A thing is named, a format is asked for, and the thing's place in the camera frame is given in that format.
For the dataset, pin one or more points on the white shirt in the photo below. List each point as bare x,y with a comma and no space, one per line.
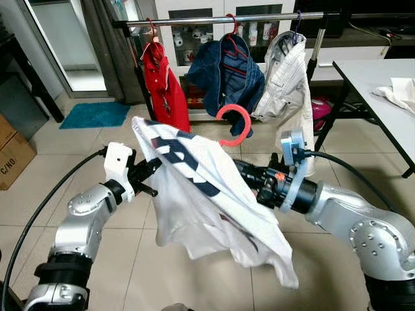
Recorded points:
194,214

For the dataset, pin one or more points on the red plastic hanger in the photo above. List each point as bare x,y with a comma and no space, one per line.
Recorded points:
246,126
153,29
233,26

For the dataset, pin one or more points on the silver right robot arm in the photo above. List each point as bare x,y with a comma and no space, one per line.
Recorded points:
363,227

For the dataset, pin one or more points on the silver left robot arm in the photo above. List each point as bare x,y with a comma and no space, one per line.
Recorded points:
78,220

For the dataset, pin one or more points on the dark blue hanger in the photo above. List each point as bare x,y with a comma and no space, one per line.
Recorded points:
297,26

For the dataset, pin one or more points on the teal floor mat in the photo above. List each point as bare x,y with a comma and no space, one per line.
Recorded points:
96,115

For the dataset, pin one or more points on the red polo shirt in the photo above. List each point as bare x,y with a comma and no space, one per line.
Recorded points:
165,91

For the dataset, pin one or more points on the pink appliance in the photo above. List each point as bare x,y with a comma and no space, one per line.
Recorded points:
321,113

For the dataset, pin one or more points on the blue denim jacket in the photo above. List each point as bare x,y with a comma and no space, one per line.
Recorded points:
220,84

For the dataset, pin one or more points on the cardboard box printed C/NO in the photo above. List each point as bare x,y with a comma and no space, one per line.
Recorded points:
16,162

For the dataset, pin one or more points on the dark grey curtain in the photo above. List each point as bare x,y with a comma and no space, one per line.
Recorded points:
107,45

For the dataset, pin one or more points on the grey table with black legs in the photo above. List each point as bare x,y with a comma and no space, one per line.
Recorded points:
382,110

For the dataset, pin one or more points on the brown cardboard box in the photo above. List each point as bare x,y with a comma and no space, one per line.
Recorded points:
5,129

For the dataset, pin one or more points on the cream cloth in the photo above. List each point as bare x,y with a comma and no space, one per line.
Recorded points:
402,94

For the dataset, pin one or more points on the black desk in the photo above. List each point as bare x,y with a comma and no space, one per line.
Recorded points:
32,78

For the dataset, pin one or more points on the glass door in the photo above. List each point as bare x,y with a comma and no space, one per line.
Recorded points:
68,39

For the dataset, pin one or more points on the chrome clothes rack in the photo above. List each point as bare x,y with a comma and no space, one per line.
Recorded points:
194,19

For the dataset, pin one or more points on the black television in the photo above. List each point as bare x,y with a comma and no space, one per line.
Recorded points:
369,10

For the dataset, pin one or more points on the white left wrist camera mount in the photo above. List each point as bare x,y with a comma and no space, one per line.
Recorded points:
118,165

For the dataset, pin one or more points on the grey-blue right wrist camera mount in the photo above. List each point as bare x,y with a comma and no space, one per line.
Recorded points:
295,146

